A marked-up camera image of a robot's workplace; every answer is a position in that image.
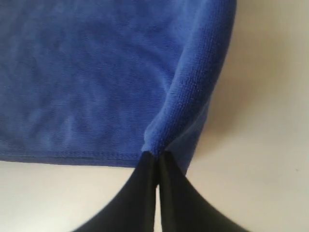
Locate blue towel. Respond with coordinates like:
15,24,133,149
0,0,237,171

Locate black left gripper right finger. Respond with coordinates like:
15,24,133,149
158,152,244,232

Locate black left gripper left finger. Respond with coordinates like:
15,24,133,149
76,152,158,232

